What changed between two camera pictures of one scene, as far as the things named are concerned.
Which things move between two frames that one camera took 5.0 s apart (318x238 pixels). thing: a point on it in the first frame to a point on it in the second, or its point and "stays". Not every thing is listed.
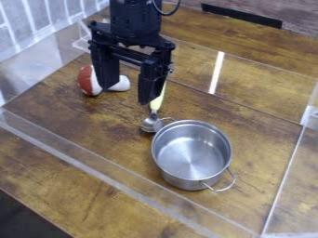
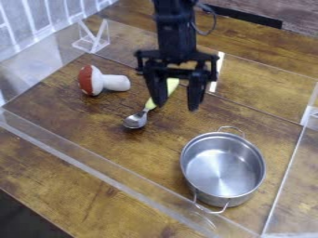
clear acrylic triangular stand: x=81 y=43 stays
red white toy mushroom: x=89 y=83 stays
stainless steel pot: x=192 y=152 to x=221 y=165
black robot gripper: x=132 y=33 to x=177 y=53
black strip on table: x=274 y=23 stays
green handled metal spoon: x=149 y=123 to x=136 y=120
